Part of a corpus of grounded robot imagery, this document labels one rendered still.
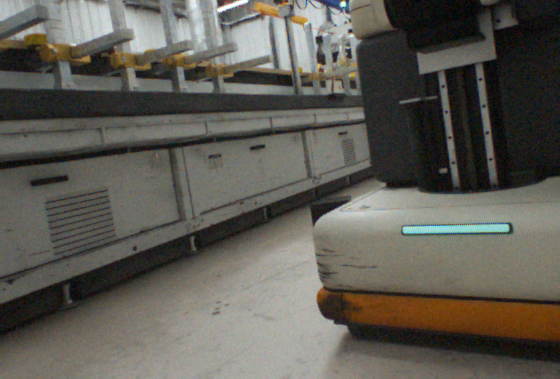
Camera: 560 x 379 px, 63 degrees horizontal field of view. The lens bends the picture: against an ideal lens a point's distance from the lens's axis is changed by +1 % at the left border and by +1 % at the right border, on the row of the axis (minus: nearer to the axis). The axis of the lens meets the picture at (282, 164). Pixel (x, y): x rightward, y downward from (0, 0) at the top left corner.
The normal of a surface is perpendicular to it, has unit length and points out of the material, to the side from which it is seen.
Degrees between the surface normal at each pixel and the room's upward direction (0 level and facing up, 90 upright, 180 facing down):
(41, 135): 90
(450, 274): 90
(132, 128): 90
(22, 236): 90
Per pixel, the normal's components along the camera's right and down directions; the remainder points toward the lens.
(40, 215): 0.85, -0.10
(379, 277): -0.52, 0.13
